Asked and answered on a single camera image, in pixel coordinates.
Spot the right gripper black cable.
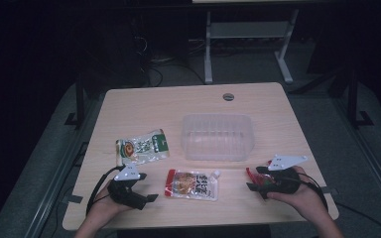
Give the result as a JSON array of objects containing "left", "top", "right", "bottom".
[{"left": 297, "top": 172, "right": 329, "bottom": 211}]

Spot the aluminium floor rail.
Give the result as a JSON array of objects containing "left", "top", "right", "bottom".
[
  {"left": 23, "top": 97, "right": 100, "bottom": 238},
  {"left": 330, "top": 95, "right": 381, "bottom": 214}
]

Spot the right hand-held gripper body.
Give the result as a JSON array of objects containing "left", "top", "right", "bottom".
[{"left": 259, "top": 154, "right": 309, "bottom": 199}]

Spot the black floor cable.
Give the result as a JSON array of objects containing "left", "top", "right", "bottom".
[{"left": 335, "top": 201, "right": 381, "bottom": 237}]

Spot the clear plastic container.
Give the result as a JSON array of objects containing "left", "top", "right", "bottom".
[{"left": 181, "top": 113, "right": 256, "bottom": 163}]

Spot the small red packet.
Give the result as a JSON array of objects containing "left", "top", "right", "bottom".
[{"left": 245, "top": 160, "right": 279, "bottom": 188}]

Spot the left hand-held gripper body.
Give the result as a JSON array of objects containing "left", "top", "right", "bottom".
[{"left": 107, "top": 163, "right": 148, "bottom": 211}]

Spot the green and white food pouch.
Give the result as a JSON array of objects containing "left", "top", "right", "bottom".
[{"left": 114, "top": 128, "right": 172, "bottom": 168}]

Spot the red spout pouch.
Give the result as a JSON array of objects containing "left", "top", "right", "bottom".
[{"left": 164, "top": 168, "right": 221, "bottom": 202}]

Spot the person's right hand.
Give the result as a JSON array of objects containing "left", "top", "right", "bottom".
[{"left": 266, "top": 165, "right": 328, "bottom": 223}]

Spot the person's left hand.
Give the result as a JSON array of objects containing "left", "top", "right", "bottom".
[{"left": 90, "top": 186, "right": 133, "bottom": 228}]

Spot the black metal stand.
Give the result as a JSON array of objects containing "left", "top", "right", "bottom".
[
  {"left": 346, "top": 65, "right": 375, "bottom": 129},
  {"left": 63, "top": 75, "right": 87, "bottom": 130}
]

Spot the white metal desk frame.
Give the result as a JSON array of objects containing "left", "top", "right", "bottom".
[{"left": 191, "top": 0, "right": 301, "bottom": 85}]

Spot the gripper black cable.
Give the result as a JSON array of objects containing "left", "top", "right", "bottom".
[
  {"left": 297, "top": 172, "right": 329, "bottom": 211},
  {"left": 85, "top": 165, "right": 127, "bottom": 216}
]

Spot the tangle of floor cables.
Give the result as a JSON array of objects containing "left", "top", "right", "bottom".
[{"left": 133, "top": 33, "right": 206, "bottom": 87}]

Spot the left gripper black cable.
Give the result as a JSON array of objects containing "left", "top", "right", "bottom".
[{"left": 85, "top": 165, "right": 127, "bottom": 216}]

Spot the person's dark clothing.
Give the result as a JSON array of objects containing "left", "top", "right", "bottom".
[{"left": 117, "top": 223, "right": 272, "bottom": 238}]

